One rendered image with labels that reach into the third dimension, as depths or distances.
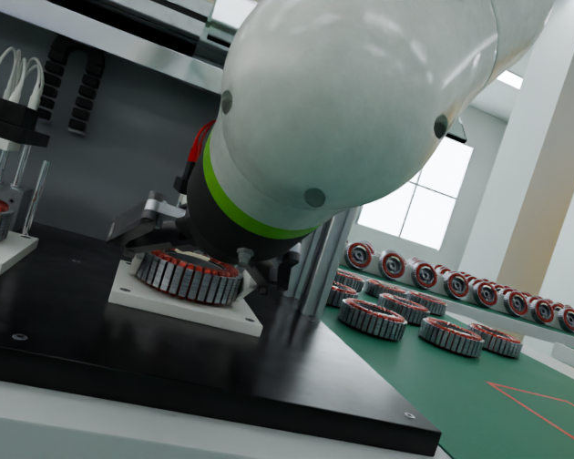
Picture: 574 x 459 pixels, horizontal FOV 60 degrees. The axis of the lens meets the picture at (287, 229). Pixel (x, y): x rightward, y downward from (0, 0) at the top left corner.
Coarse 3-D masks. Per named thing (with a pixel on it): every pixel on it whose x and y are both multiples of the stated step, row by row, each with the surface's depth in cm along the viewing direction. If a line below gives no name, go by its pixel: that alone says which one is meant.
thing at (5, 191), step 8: (0, 184) 60; (8, 184) 62; (0, 192) 59; (8, 192) 60; (16, 192) 60; (24, 192) 60; (32, 192) 65; (8, 200) 60; (16, 200) 60; (24, 200) 61; (16, 208) 60; (24, 208) 63; (16, 216) 60; (24, 216) 64; (16, 224) 61
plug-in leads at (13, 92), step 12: (12, 48) 60; (0, 60) 58; (24, 60) 60; (36, 60) 62; (12, 72) 61; (24, 72) 59; (12, 84) 61; (36, 84) 60; (12, 96) 58; (36, 96) 60; (36, 108) 60
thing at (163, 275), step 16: (144, 256) 51; (160, 256) 50; (176, 256) 57; (192, 256) 58; (144, 272) 51; (160, 272) 49; (176, 272) 49; (192, 272) 50; (208, 272) 50; (224, 272) 52; (240, 272) 57; (160, 288) 49; (176, 288) 49; (192, 288) 49; (208, 288) 50; (224, 288) 51
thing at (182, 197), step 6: (192, 162) 58; (186, 168) 61; (192, 168) 58; (186, 174) 59; (180, 180) 60; (186, 180) 58; (174, 186) 68; (180, 186) 58; (186, 186) 58; (180, 192) 58; (186, 192) 58; (180, 198) 59; (186, 198) 56; (180, 204) 67
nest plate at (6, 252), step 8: (8, 232) 55; (0, 240) 50; (8, 240) 51; (16, 240) 52; (24, 240) 54; (32, 240) 55; (0, 248) 48; (8, 248) 48; (16, 248) 49; (24, 248) 50; (32, 248) 54; (0, 256) 45; (8, 256) 46; (16, 256) 48; (24, 256) 51; (0, 264) 43; (8, 264) 45; (0, 272) 43
